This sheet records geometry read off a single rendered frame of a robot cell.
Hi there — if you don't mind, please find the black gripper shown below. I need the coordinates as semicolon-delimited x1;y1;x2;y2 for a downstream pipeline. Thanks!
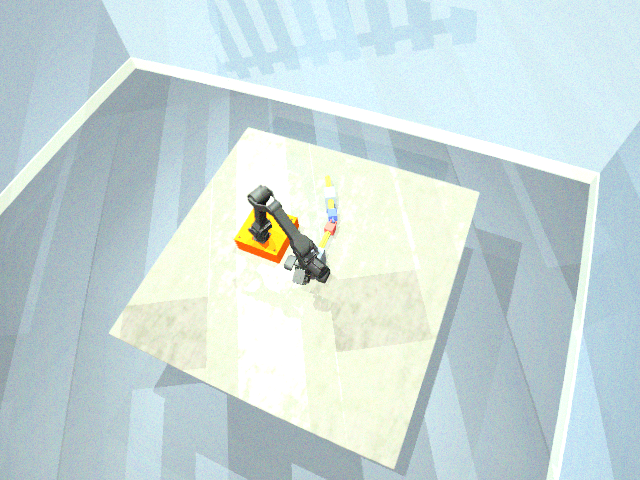
284;255;331;283

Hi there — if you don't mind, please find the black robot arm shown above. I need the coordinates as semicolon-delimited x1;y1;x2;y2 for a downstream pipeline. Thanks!
247;184;329;285

